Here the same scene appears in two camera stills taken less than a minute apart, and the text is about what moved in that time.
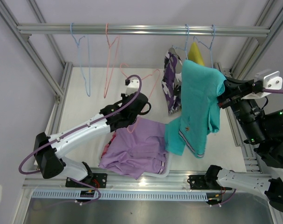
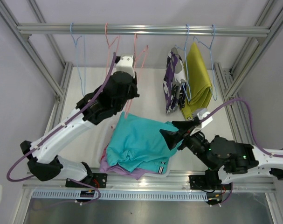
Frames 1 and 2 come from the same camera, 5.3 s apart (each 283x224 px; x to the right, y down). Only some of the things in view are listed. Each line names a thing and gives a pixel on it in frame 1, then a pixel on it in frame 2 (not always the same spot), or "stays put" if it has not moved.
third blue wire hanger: (210, 45) stays put
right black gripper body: (236, 93) -> (195, 143)
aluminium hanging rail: (204, 30) stays put
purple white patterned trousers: (172, 80) stays put
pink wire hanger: (148, 97) -> (144, 51)
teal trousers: (201, 85) -> (137, 143)
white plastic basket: (105, 137) stays put
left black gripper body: (124, 98) -> (132, 93)
